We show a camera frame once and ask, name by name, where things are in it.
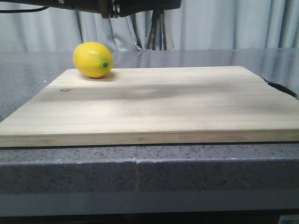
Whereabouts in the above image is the black cutting board handle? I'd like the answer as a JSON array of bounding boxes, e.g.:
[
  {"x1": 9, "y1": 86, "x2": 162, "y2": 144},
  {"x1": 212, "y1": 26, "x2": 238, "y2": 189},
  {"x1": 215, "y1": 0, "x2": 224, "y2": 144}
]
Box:
[{"x1": 263, "y1": 78, "x2": 299, "y2": 100}]

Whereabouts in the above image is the wooden cutting board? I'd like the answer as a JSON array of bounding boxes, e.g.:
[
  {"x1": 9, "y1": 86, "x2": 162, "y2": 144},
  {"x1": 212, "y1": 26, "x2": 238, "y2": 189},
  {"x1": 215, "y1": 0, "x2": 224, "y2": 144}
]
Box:
[{"x1": 0, "y1": 66, "x2": 299, "y2": 147}]

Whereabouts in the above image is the yellow lemon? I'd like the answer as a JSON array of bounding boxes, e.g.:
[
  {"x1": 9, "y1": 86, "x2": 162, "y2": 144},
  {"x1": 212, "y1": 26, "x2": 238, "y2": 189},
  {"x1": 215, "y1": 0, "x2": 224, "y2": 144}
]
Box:
[{"x1": 73, "y1": 42, "x2": 114, "y2": 78}]

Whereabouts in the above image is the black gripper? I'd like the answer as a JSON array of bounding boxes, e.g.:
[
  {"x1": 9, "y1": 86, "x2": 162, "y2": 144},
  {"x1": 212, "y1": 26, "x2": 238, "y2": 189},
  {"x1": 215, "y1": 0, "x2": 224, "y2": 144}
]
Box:
[{"x1": 109, "y1": 0, "x2": 181, "y2": 50}]

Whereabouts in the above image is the grey curtain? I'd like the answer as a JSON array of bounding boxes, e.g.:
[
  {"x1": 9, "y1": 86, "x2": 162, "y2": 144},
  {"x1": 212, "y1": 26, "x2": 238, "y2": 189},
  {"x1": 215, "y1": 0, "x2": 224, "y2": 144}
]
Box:
[{"x1": 0, "y1": 0, "x2": 299, "y2": 52}]

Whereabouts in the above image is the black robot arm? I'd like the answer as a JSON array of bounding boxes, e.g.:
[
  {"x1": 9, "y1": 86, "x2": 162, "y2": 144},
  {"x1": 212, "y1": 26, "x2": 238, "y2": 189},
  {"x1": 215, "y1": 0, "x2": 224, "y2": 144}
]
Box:
[{"x1": 0, "y1": 0, "x2": 181, "y2": 50}]

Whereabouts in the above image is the steel double jigger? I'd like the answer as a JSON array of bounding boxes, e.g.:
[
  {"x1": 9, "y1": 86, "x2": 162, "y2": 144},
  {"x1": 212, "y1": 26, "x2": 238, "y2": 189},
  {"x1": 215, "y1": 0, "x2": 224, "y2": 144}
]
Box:
[{"x1": 145, "y1": 10, "x2": 174, "y2": 51}]

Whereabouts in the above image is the black cable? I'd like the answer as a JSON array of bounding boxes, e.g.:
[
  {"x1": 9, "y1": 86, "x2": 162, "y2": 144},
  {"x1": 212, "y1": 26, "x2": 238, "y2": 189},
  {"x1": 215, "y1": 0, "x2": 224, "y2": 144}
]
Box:
[{"x1": 0, "y1": 5, "x2": 50, "y2": 14}]

